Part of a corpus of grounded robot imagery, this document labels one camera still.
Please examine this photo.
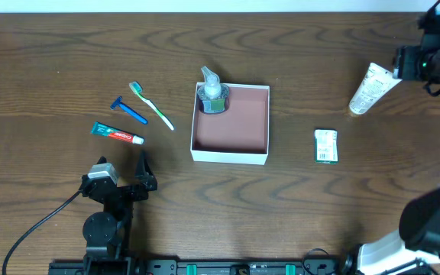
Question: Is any green white small packet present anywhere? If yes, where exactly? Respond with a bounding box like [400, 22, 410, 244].
[314, 129, 338, 164]

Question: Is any Colgate toothpaste tube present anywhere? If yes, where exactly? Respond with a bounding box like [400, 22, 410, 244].
[91, 122, 144, 145]

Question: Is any blue disposable razor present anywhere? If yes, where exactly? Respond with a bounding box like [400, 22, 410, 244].
[110, 96, 148, 125]

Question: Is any left black cable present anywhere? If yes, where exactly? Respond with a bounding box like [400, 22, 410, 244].
[1, 189, 84, 275]

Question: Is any white lotion tube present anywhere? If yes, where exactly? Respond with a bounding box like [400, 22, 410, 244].
[348, 63, 401, 115]

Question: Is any clear pump soap bottle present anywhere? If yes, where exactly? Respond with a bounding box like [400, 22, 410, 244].
[196, 66, 230, 115]

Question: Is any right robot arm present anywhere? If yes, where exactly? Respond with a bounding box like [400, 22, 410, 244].
[338, 6, 440, 274]

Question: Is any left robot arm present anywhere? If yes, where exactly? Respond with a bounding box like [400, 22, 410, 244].
[79, 153, 157, 273]

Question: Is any white open cardboard box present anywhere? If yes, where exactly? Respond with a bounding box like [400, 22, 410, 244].
[189, 83, 270, 165]

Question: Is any green white toothbrush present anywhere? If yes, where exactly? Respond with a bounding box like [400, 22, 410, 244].
[128, 81, 175, 131]

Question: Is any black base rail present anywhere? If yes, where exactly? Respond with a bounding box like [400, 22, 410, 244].
[47, 257, 360, 275]

